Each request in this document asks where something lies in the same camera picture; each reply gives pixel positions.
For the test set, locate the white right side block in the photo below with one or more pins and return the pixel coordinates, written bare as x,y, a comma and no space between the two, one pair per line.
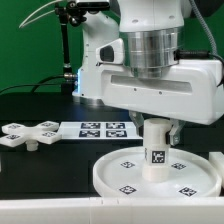
217,160

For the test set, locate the white round table top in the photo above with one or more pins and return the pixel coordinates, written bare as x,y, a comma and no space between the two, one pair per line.
172,174

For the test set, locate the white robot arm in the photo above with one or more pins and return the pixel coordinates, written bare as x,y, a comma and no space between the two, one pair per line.
133,59

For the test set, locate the white cross-shaped table base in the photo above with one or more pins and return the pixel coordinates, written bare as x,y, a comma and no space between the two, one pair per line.
16,134

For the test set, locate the white front barrier rail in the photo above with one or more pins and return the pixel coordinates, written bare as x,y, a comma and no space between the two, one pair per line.
113,211

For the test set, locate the white marker sheet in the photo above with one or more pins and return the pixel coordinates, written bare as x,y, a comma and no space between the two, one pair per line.
98,130

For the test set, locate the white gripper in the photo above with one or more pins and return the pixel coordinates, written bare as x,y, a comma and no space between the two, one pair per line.
189,90

